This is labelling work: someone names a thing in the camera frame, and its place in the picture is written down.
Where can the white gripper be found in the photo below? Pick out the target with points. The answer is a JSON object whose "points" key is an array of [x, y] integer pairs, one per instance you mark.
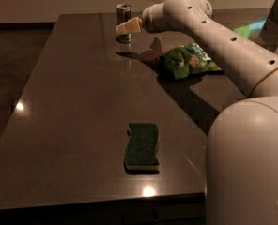
{"points": [[147, 22]]}

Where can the silver blue redbull can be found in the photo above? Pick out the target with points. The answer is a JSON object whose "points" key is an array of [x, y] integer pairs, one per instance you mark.
{"points": [[123, 13]]}

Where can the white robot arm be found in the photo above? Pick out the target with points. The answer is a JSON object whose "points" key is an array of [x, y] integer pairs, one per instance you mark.
{"points": [[242, 150]]}

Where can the green rice chip bag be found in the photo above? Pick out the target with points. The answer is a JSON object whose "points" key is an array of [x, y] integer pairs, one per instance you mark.
{"points": [[186, 60]]}

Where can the green yellow scrub sponge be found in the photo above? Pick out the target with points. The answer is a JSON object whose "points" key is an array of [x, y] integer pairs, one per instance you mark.
{"points": [[142, 146]]}

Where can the dark box at corner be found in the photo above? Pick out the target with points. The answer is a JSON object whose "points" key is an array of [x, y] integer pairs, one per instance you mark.
{"points": [[276, 22]]}

